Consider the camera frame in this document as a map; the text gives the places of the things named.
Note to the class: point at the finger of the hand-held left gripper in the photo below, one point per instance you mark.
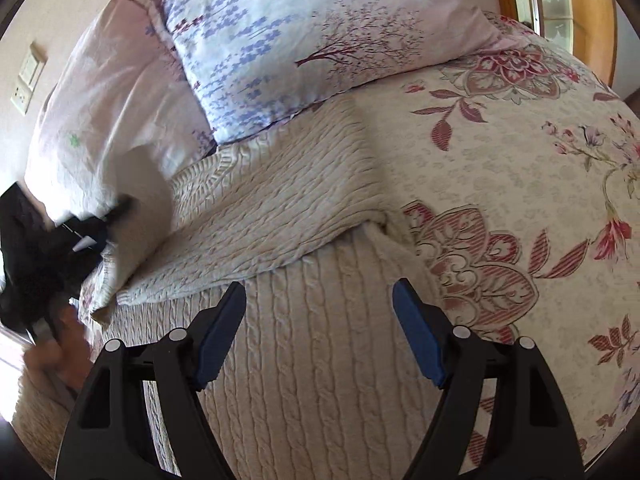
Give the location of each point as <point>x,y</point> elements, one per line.
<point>119,210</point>

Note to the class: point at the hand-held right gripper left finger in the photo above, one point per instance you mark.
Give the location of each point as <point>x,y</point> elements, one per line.
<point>216,336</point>

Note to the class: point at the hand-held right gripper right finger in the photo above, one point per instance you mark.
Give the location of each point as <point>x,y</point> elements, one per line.
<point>419,332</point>

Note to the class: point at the person's left hand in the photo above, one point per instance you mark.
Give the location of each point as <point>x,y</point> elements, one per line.
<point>57,350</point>

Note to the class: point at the pink floral pillow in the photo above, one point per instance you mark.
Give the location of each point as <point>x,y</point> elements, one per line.
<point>110,115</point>

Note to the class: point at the floral quilted bedspread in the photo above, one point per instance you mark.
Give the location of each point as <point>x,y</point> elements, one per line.
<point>500,200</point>

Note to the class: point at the floral tree print pillow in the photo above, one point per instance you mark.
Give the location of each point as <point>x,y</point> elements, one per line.
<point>320,40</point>

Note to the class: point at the wooden headboard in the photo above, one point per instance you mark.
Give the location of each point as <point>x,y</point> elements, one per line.
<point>595,20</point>

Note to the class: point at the beige wall socket plate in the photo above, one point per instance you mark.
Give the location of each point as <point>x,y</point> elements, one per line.
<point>20,97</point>

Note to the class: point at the beige wall switch plate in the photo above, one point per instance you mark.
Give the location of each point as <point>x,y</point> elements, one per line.
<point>31,71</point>

